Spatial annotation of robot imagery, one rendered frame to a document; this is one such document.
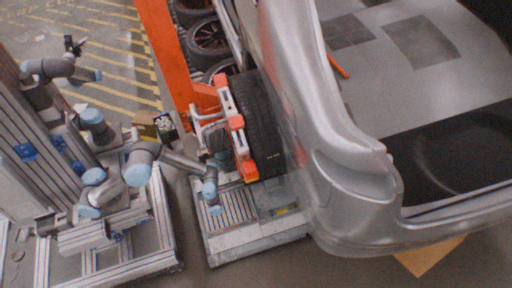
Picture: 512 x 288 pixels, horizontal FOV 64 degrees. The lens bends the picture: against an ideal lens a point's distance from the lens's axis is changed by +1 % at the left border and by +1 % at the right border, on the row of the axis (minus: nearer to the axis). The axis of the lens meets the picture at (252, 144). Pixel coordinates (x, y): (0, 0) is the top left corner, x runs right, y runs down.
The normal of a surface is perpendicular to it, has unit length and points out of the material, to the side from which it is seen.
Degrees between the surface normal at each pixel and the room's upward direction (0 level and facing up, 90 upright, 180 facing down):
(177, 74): 90
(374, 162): 72
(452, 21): 2
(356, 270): 0
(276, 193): 0
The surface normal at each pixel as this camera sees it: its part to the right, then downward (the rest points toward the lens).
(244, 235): -0.13, -0.64
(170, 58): 0.28, 0.71
